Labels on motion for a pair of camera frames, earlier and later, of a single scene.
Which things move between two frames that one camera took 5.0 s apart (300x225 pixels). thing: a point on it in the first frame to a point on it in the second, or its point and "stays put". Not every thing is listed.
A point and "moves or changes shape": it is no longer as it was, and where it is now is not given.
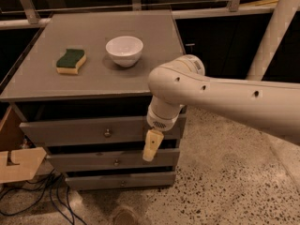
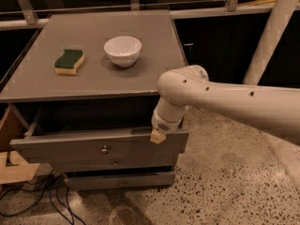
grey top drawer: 111,129 moves or changes shape
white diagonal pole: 288,4 stays put
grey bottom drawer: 121,181 stays put
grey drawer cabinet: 82,88 stays put
